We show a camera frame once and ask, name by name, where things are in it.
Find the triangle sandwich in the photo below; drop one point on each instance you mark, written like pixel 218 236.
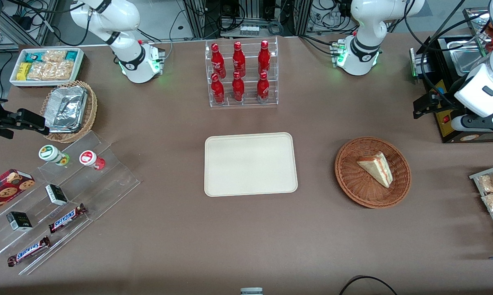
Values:
pixel 373 166

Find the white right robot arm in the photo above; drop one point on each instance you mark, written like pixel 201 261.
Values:
pixel 119 16

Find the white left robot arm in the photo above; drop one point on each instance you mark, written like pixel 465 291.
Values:
pixel 365 24

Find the round brown wicker basket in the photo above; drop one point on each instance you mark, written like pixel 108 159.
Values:
pixel 361 192

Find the cream rectangular tray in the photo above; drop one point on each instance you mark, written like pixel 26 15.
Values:
pixel 250 164

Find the oval tan wicker basket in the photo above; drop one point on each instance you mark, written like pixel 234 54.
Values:
pixel 91 110

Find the black food warmer machine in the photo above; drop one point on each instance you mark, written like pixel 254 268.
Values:
pixel 443 127

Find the steel food pan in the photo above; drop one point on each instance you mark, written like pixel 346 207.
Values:
pixel 467 61

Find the red cola bottle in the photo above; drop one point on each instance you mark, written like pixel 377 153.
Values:
pixel 263 88
pixel 218 61
pixel 238 88
pixel 264 57
pixel 218 90
pixel 238 59

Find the clear acrylic bottle rack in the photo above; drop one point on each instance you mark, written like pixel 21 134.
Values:
pixel 248 102

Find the white power strip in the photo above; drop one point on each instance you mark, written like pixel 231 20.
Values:
pixel 249 30

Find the small grey device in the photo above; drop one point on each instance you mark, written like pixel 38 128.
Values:
pixel 251 291

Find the clear acrylic step stand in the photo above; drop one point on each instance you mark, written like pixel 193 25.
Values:
pixel 107 184

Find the red lid snack cup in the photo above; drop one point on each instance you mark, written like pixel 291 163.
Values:
pixel 89 157

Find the white plastic snack bin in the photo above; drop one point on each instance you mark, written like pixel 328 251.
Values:
pixel 79 67

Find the silver foil container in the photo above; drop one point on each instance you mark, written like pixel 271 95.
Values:
pixel 66 108

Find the teal snack packet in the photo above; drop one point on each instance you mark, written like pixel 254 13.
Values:
pixel 33 57
pixel 71 55

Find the clear cracker bag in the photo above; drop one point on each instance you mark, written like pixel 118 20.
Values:
pixel 62 69
pixel 39 71
pixel 55 56

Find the snickers chocolate bar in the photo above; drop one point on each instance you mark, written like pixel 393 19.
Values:
pixel 28 251
pixel 67 218

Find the small black box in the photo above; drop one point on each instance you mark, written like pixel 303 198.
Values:
pixel 56 194
pixel 19 221

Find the green lid snack cup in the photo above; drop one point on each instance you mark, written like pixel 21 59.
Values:
pixel 49 153

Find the yellow snack packet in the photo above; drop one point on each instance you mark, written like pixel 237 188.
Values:
pixel 23 71

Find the red cookie box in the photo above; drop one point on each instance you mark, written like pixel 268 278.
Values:
pixel 7 188

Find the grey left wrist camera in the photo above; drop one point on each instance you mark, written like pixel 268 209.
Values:
pixel 456 123

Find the black left wrist bracket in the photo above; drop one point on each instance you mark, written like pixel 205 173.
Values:
pixel 430 107

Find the black wrist bracket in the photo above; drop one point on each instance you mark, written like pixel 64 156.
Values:
pixel 430 107
pixel 31 119

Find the aluminium frame rack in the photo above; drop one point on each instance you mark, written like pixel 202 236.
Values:
pixel 299 16

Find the silver metal shelf frame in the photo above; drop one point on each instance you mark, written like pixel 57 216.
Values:
pixel 48 20

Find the black right wrist bracket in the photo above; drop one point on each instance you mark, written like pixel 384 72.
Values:
pixel 31 119

